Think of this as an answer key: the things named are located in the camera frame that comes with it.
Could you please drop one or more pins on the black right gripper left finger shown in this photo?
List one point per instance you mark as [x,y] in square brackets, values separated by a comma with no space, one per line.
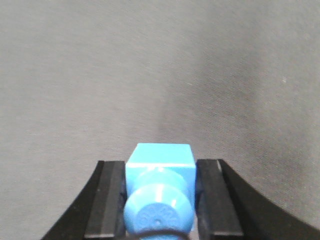
[97,213]

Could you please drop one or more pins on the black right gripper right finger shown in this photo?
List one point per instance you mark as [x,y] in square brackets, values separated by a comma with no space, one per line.
[229,208]

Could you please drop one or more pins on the blue toy block with knob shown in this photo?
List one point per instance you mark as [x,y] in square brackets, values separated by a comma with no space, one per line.
[161,188]

